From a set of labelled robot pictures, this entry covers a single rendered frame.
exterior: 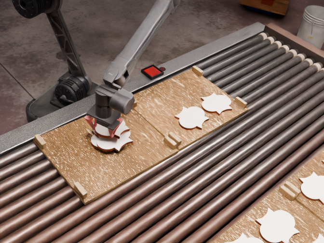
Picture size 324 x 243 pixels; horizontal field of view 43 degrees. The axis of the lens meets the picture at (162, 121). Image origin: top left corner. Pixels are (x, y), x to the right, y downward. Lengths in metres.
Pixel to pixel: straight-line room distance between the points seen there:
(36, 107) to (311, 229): 1.89
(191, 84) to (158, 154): 0.47
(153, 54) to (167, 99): 1.98
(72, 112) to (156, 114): 0.34
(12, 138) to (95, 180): 0.37
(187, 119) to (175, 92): 0.19
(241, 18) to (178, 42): 0.92
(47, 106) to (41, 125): 1.12
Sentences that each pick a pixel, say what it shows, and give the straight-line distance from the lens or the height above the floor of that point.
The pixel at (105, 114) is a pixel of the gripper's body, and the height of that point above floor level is 1.11.
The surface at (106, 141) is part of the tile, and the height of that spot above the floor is 0.97.
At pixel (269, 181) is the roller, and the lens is 1.58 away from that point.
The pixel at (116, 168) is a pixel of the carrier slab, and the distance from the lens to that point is 1.47.
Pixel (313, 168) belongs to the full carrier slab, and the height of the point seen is 0.94.
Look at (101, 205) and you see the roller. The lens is 1.40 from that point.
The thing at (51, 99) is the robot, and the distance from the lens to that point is 2.83.
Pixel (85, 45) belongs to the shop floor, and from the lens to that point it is 3.79.
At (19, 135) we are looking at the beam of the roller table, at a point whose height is 0.91.
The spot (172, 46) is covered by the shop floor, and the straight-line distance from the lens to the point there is 3.88.
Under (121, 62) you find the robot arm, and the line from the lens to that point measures 1.38.
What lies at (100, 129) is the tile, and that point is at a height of 1.01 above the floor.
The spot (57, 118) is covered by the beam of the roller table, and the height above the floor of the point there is 0.91.
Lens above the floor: 2.05
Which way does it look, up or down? 42 degrees down
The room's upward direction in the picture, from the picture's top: 9 degrees clockwise
